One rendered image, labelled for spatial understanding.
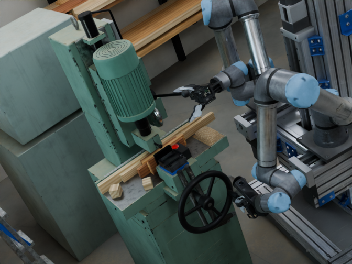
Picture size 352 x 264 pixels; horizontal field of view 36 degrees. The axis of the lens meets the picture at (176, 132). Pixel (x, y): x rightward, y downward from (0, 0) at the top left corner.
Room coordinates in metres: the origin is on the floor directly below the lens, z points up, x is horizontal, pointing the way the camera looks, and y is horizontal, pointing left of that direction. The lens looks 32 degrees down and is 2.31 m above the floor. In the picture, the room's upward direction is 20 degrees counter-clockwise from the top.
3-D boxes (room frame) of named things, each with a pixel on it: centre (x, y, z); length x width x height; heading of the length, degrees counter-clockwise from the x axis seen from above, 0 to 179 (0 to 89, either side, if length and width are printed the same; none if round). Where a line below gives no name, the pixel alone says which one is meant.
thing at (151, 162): (2.00, 0.07, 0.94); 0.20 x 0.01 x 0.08; 115
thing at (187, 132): (2.10, 0.05, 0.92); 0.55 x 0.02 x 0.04; 115
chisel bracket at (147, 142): (2.09, 0.13, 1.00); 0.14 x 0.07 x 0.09; 25
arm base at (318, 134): (1.87, -0.63, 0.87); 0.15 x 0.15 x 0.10
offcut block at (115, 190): (1.91, 0.34, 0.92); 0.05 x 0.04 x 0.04; 162
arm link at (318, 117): (1.86, -0.64, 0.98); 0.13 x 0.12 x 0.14; 29
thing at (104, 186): (2.09, 0.14, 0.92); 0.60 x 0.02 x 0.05; 115
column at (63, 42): (2.33, 0.25, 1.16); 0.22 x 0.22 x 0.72; 25
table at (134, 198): (1.97, 0.08, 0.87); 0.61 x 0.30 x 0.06; 115
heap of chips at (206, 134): (2.09, -0.13, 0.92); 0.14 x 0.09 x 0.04; 25
